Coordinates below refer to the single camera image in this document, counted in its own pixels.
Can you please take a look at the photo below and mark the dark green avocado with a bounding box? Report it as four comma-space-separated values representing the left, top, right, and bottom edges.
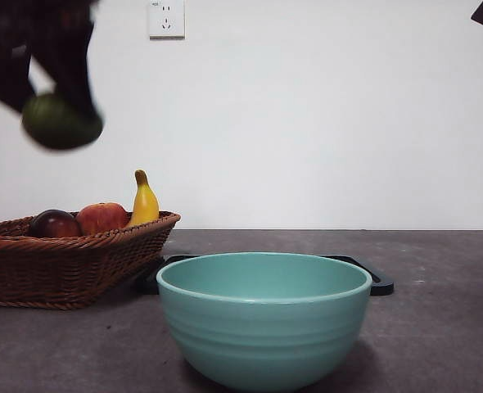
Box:
21, 93, 104, 149

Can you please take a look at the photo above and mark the red apple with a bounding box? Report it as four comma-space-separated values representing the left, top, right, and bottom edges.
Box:
75, 201, 130, 236

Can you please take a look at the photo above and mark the yellow banana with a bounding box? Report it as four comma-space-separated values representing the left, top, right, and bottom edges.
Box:
124, 169, 160, 228

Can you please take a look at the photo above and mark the dark red plum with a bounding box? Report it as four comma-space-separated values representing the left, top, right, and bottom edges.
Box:
29, 209, 83, 238

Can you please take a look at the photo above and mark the brown woven wicker basket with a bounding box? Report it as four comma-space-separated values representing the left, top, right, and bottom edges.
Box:
0, 210, 182, 310

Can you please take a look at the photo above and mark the black rectangular tray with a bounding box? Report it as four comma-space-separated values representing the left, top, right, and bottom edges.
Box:
133, 253, 395, 296

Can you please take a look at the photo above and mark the teal ceramic bowl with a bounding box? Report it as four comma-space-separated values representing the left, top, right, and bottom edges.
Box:
156, 252, 374, 391

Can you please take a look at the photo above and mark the white wall power outlet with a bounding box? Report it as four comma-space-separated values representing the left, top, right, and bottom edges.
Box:
149, 0, 186, 41

